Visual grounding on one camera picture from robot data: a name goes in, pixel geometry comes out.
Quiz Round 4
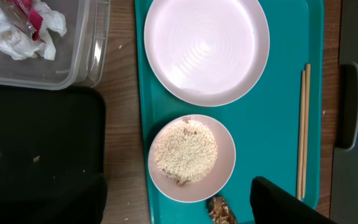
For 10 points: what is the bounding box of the red snack wrapper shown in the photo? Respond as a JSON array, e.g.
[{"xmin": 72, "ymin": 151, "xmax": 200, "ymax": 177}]
[{"xmin": 0, "ymin": 0, "xmax": 43, "ymax": 41}]

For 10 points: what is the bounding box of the brown food scrap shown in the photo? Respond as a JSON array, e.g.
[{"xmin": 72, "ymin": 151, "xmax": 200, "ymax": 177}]
[{"xmin": 208, "ymin": 196, "xmax": 239, "ymax": 224}]

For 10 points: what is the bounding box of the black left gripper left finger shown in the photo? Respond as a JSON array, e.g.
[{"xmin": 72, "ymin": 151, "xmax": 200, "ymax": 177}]
[{"xmin": 0, "ymin": 174, "xmax": 108, "ymax": 224}]

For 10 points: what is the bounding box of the grey dishwasher rack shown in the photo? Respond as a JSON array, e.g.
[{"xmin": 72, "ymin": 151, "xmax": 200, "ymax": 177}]
[{"xmin": 330, "ymin": 0, "xmax": 358, "ymax": 223}]

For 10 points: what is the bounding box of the crumpled white tissue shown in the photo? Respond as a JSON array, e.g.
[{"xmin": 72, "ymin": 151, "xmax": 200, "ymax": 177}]
[{"xmin": 0, "ymin": 0, "xmax": 67, "ymax": 60}]

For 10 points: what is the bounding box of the wooden chopstick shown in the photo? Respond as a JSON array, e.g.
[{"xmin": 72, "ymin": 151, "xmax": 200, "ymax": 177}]
[
  {"xmin": 301, "ymin": 63, "xmax": 311, "ymax": 198},
  {"xmin": 296, "ymin": 71, "xmax": 306, "ymax": 201}
]

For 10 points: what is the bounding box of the left wooden chopstick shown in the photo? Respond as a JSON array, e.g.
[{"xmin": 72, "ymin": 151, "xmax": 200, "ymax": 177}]
[{"xmin": 296, "ymin": 71, "xmax": 306, "ymax": 201}]

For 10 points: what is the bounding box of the black tray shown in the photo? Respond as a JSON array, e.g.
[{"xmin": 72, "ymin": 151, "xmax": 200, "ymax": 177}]
[{"xmin": 0, "ymin": 86, "xmax": 106, "ymax": 202}]

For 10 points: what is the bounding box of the teal serving tray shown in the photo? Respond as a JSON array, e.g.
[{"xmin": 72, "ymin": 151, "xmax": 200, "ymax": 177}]
[{"xmin": 135, "ymin": 0, "xmax": 324, "ymax": 223}]

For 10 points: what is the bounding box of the right wooden chopstick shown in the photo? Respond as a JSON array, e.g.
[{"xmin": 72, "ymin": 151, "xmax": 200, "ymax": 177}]
[{"xmin": 301, "ymin": 63, "xmax": 311, "ymax": 198}]

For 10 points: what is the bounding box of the clear plastic waste bin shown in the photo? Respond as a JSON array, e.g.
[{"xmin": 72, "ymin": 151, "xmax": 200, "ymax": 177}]
[{"xmin": 0, "ymin": 0, "xmax": 111, "ymax": 90}]

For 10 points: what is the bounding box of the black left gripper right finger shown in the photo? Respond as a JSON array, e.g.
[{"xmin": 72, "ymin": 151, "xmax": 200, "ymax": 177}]
[{"xmin": 250, "ymin": 176, "xmax": 336, "ymax": 224}]

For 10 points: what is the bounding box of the large pink plate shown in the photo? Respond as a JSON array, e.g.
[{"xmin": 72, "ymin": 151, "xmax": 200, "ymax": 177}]
[{"xmin": 144, "ymin": 0, "xmax": 270, "ymax": 107}]

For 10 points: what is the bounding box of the pink bowl with rice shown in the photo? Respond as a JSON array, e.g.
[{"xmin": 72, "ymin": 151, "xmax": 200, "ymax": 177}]
[{"xmin": 147, "ymin": 114, "xmax": 236, "ymax": 203}]

